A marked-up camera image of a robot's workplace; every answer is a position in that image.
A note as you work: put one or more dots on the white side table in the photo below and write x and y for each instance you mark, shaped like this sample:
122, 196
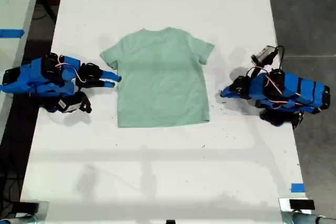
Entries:
14, 3

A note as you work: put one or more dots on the short blue tape strip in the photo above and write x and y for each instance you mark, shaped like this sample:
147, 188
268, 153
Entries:
297, 187

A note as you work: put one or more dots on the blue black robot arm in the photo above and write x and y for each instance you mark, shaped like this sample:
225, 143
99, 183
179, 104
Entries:
39, 77
302, 93

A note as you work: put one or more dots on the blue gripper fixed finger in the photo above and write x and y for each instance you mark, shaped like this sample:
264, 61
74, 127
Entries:
227, 90
110, 75

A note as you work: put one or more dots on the black camera box with label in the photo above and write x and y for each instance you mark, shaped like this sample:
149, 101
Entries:
71, 104

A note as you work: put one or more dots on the metal table clamp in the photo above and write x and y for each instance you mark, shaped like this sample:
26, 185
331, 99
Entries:
284, 213
42, 212

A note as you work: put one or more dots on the grey camera box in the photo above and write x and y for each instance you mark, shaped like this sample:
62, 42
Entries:
262, 54

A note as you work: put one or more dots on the small black box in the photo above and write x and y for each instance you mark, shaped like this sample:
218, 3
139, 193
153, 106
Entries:
302, 204
25, 207

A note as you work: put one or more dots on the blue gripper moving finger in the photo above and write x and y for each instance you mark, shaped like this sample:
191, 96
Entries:
107, 84
236, 95

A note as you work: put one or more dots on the long blue tape strip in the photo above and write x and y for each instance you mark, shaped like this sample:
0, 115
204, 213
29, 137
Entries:
11, 33

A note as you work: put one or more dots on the pale green T-shirt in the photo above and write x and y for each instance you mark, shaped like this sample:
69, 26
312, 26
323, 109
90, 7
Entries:
160, 82

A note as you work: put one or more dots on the tiny black block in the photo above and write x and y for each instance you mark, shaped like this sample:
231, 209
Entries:
170, 222

